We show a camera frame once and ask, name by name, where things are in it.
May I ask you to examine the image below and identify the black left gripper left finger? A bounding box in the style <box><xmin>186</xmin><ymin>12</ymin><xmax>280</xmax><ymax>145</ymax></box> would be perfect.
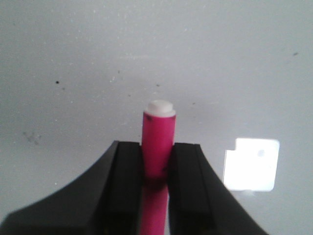
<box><xmin>0</xmin><ymin>141</ymin><xmax>143</xmax><ymax>235</ymax></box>

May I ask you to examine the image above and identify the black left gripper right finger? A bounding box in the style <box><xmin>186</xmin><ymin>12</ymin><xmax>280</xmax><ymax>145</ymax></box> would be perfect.
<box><xmin>168</xmin><ymin>143</ymin><xmax>266</xmax><ymax>235</ymax></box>

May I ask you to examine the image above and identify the pink highlighter pen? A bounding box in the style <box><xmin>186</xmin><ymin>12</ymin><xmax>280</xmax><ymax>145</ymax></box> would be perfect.
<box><xmin>139</xmin><ymin>100</ymin><xmax>176</xmax><ymax>235</ymax></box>

